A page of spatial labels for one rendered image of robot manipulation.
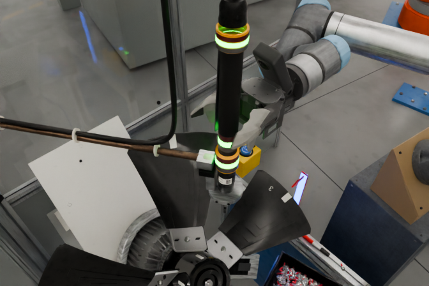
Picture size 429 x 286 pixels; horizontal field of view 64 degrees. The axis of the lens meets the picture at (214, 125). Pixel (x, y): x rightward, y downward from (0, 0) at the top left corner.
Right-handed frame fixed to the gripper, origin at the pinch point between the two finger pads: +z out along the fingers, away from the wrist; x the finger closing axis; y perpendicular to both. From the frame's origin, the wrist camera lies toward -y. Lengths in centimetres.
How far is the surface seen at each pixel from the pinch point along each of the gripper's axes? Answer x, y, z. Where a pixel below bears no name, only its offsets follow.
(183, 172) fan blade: 13.6, 27.7, -2.5
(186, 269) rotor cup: 0.1, 40.9, 9.1
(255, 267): -5, 67, -12
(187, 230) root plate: 6.6, 39.3, 3.2
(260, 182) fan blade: 6, 45, -24
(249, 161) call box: 21, 60, -37
